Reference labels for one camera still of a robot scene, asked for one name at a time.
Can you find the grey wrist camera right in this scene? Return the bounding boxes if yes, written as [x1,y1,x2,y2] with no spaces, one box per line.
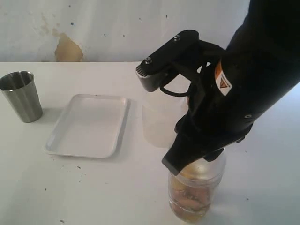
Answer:
[135,30,200,92]

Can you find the gold and brown chocolates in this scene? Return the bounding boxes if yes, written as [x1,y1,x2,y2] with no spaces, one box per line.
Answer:
[168,165,215,223]

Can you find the black cable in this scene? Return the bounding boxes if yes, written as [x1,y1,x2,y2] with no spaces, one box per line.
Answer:
[159,82,192,97]

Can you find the translucent plastic container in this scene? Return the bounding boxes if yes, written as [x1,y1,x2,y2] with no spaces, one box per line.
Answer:
[142,90,188,148]

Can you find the white rectangular tray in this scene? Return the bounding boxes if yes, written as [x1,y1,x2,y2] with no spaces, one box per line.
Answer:
[44,94,130,159]

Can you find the stainless steel cup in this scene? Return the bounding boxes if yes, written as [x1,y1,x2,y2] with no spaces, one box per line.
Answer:
[0,71,43,123]

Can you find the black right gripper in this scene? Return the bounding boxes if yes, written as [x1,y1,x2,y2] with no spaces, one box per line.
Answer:
[162,40,253,175]

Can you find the clear plastic dome lid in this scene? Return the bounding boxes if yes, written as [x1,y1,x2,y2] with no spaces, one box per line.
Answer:
[169,151,226,190]

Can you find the clear glass with coins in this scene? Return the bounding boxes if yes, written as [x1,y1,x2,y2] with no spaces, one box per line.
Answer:
[168,182,218,224]

